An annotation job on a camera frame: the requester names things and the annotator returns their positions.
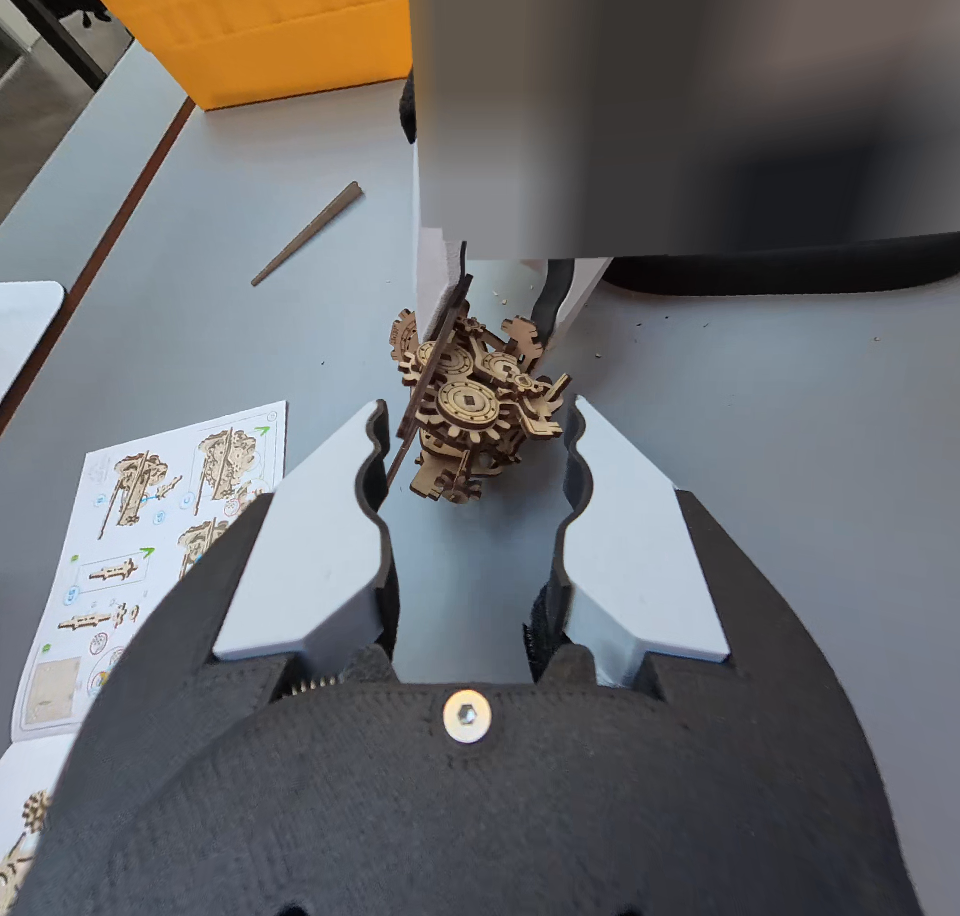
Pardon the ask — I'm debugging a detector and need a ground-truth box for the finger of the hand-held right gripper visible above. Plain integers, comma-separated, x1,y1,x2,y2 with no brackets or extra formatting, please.
414,142,470,341
531,257,615,353

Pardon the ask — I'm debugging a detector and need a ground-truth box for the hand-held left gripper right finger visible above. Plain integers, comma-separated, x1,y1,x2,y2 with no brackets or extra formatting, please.
549,394,732,690

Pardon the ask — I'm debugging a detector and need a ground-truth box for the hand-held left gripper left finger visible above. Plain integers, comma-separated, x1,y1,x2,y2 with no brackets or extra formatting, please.
212,398,402,663

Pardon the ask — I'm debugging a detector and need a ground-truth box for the wooden gear model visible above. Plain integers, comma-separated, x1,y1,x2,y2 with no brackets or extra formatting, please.
388,308,573,504

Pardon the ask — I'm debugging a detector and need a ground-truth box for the tapered dark wooden stick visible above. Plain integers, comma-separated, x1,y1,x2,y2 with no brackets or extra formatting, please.
250,182,364,287

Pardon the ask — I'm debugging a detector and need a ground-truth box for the white instruction booklet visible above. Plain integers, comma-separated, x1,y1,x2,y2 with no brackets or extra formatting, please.
0,400,288,916

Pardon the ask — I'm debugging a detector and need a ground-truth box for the yellow plastic bin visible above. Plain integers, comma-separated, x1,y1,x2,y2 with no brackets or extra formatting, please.
71,0,414,112

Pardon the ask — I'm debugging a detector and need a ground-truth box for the white stand base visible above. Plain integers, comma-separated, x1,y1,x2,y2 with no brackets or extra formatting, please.
0,280,66,407

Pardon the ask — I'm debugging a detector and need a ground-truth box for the black table frame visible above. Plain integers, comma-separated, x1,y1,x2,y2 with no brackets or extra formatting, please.
0,0,110,92

